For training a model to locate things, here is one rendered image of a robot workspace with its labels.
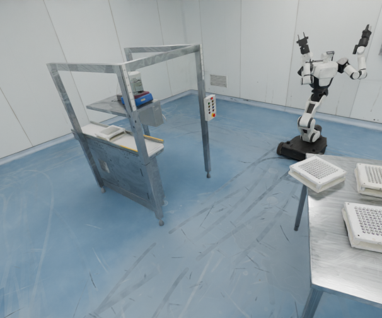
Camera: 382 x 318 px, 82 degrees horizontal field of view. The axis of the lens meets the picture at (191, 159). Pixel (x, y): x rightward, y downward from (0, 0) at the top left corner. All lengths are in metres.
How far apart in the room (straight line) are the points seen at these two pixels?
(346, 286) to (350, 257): 0.15
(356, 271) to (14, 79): 5.11
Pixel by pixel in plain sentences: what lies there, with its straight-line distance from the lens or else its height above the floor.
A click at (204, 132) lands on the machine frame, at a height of 0.70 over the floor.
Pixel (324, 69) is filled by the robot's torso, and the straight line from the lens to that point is 3.23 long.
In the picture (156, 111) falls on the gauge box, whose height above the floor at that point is 1.20.
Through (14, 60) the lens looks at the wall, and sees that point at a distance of 5.10.
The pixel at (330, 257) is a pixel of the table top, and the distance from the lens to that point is 1.31.
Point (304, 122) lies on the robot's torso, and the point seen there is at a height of 0.60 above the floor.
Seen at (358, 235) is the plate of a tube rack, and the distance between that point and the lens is 1.35.
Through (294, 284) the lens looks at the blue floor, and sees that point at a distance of 2.19.
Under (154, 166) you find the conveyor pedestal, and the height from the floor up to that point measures 0.58.
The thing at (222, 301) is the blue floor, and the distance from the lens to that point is 2.06.
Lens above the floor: 1.87
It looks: 32 degrees down
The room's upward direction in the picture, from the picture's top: 7 degrees counter-clockwise
